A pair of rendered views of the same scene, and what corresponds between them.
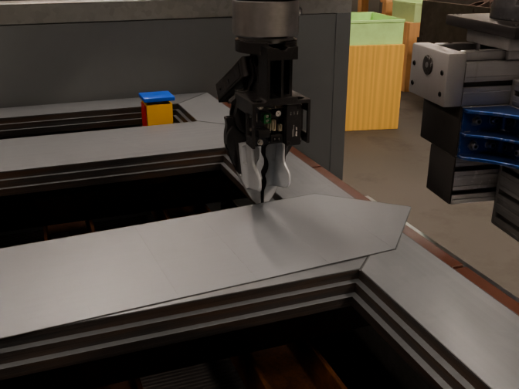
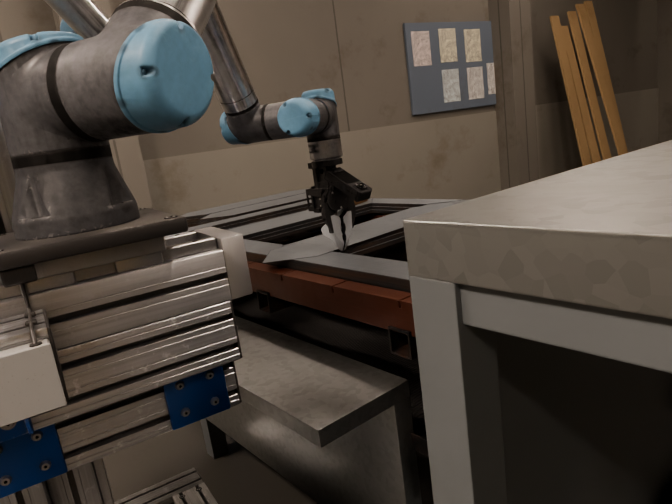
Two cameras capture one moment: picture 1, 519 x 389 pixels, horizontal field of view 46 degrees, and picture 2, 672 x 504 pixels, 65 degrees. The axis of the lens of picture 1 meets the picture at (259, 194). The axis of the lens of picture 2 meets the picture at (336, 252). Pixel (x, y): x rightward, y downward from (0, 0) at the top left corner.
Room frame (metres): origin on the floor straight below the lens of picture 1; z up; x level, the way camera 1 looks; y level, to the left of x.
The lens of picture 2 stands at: (1.89, -0.38, 1.12)
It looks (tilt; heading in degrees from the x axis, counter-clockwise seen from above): 13 degrees down; 163
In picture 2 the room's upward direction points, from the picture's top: 8 degrees counter-clockwise
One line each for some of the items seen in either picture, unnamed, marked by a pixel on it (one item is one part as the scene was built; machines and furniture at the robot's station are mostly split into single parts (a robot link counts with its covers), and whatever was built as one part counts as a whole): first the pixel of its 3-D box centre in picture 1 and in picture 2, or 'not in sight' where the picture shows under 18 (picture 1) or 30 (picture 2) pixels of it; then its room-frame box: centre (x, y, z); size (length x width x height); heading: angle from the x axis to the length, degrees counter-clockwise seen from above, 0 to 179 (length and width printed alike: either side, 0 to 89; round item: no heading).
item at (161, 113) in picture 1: (159, 148); not in sight; (1.19, 0.20, 0.78); 0.05 x 0.05 x 0.19; 21
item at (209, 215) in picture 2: not in sight; (267, 207); (-0.50, 0.07, 0.82); 0.80 x 0.40 x 0.06; 111
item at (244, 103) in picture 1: (268, 92); (328, 186); (0.71, -0.01, 1.00); 0.09 x 0.08 x 0.12; 21
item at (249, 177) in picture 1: (254, 177); (340, 229); (0.71, 0.01, 0.89); 0.06 x 0.03 x 0.09; 21
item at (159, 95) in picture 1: (156, 99); not in sight; (1.19, 0.20, 0.88); 0.06 x 0.06 x 0.02; 21
